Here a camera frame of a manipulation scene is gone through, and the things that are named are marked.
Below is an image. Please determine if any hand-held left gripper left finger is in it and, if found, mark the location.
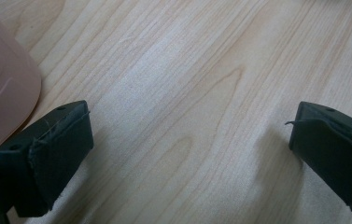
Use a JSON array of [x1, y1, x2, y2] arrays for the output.
[[0, 100, 94, 218]]

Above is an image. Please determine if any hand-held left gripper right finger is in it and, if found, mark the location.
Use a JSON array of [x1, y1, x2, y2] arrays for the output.
[[285, 101, 352, 219]]

